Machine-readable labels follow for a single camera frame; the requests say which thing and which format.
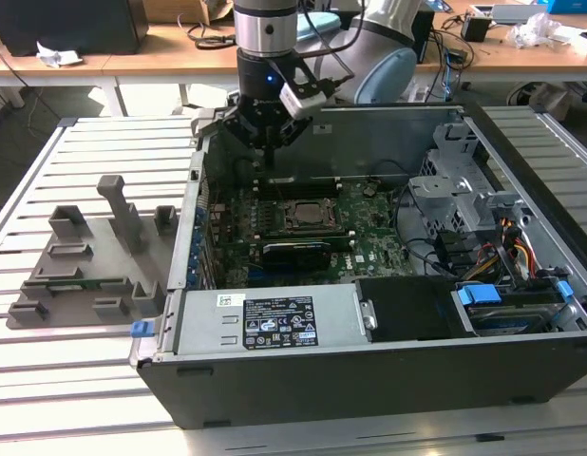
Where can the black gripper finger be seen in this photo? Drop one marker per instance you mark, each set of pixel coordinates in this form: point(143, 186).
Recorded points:
point(289, 130)
point(243, 126)

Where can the silver CPU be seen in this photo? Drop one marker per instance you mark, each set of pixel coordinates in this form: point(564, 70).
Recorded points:
point(312, 214)

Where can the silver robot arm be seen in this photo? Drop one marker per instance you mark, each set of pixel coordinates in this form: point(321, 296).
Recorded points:
point(384, 38)

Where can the CPU socket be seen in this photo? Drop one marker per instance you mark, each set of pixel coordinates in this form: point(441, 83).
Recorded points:
point(289, 225)

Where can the round coin battery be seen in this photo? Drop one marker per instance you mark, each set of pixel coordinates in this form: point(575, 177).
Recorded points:
point(368, 191)

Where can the wooden desk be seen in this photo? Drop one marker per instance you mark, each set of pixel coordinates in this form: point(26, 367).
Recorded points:
point(156, 57)

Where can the brown cardboard box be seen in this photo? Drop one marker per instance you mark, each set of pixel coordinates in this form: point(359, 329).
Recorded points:
point(170, 9)

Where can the black graphics card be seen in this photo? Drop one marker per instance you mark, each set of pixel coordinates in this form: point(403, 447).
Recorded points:
point(298, 259)

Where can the green motherboard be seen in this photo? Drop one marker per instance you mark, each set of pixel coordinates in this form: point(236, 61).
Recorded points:
point(384, 256)

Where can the metal drive cage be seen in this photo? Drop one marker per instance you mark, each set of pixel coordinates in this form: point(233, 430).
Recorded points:
point(441, 187)

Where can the tall black box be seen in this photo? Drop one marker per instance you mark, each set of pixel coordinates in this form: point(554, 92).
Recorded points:
point(427, 33)

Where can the large black monitor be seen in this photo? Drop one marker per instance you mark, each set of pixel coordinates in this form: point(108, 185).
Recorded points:
point(84, 24)

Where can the silver power supply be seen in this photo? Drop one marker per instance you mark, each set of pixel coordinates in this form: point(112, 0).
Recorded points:
point(203, 309)

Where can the grey parts rack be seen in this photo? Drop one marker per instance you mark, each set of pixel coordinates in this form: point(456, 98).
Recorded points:
point(113, 266)

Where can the crumpled white paper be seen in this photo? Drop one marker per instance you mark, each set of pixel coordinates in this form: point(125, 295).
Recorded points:
point(56, 57)

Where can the small black box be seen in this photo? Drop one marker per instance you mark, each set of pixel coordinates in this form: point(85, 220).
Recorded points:
point(474, 29)

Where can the blue plastic latch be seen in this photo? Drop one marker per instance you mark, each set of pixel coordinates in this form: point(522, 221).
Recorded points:
point(564, 289)
point(142, 330)

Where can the hard disk in blue carrier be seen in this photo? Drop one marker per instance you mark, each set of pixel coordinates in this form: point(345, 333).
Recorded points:
point(479, 293)

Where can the flat silver box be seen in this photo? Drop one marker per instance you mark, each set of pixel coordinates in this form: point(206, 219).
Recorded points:
point(516, 13)

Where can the crumpled clear plastic bag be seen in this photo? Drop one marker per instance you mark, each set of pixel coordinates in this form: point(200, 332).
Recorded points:
point(531, 31)

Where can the black open PC case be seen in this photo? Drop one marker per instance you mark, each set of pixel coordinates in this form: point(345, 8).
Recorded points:
point(322, 394)

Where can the white box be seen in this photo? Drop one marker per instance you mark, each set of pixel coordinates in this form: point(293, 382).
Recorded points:
point(583, 45)

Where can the blue box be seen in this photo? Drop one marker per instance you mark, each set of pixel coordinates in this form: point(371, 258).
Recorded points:
point(573, 5)

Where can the white wrist camera on bracket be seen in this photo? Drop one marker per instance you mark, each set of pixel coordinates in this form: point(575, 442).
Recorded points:
point(300, 102)

